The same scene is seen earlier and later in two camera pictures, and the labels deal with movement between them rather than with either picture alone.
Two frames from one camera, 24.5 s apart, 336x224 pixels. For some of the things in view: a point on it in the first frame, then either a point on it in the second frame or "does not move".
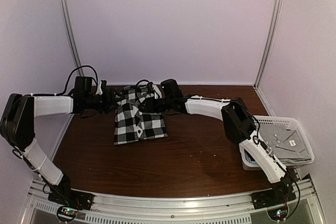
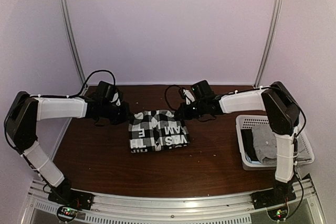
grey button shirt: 285,142 does not move
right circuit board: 279,213 does not move
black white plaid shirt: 132,125 to 155,130
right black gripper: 151,105 to 185,115
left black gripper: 109,102 to 125,114
